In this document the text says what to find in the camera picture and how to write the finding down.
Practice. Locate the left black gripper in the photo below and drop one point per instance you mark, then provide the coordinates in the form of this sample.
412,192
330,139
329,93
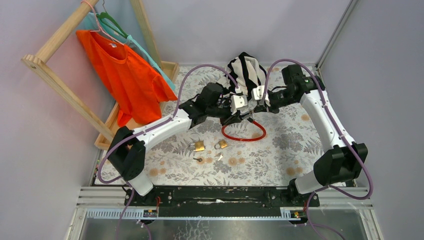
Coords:
230,119

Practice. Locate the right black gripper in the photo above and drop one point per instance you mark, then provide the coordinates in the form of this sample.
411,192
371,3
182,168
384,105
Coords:
265,108

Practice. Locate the red cable lock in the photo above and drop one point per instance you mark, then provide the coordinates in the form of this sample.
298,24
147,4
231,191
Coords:
238,139

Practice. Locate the brass padlock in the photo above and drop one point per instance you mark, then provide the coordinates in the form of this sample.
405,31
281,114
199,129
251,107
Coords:
221,144
197,146

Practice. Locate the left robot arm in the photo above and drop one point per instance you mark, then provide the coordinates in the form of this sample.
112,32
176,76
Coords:
128,149

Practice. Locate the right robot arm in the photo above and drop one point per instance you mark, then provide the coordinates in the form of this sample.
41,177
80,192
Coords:
343,158

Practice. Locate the floral tablecloth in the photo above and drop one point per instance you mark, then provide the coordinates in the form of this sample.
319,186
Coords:
288,151

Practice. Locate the black white striped cloth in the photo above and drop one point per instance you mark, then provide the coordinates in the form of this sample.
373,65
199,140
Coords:
247,72

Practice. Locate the orange t-shirt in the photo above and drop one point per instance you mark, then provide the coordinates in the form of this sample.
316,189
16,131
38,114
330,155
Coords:
132,82

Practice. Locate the pink hanger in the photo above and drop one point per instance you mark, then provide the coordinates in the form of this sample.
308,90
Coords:
99,26

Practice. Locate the green hanger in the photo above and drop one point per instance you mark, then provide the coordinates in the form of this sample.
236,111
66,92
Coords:
105,18

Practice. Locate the light blue shirt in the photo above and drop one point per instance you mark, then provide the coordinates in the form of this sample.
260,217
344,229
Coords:
89,23

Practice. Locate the wooden clothes rack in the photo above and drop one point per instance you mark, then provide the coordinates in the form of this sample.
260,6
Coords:
38,64

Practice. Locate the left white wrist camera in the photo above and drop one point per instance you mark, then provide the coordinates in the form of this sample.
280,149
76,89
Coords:
238,101

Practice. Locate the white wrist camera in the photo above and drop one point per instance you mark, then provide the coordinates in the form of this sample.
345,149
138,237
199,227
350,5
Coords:
260,95
238,101

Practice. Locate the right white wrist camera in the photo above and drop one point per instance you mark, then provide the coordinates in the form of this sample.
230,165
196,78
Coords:
260,95

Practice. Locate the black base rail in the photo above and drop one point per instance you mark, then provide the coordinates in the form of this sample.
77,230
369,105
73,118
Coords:
222,201

